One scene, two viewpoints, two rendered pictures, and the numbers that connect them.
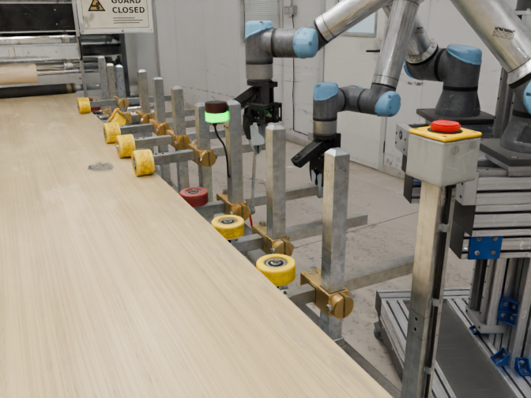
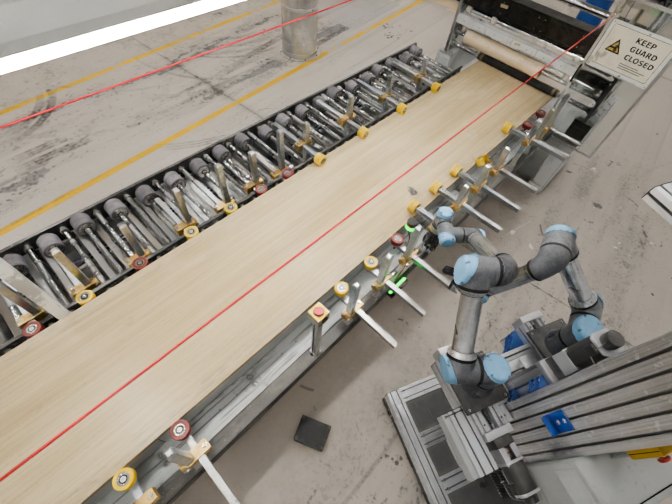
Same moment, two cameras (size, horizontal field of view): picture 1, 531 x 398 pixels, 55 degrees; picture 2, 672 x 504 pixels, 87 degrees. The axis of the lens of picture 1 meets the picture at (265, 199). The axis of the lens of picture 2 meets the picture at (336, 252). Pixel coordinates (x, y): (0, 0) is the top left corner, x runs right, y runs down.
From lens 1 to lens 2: 159 cm
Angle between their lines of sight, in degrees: 59
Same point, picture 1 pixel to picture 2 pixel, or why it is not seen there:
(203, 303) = (309, 274)
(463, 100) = (555, 343)
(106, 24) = (609, 65)
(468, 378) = (435, 405)
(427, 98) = not seen: outside the picture
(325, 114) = not seen: hidden behind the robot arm
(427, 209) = not seen: hidden behind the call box
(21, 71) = (531, 67)
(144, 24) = (641, 79)
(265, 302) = (315, 291)
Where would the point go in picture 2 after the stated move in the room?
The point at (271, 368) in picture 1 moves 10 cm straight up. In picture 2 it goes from (284, 301) to (283, 292)
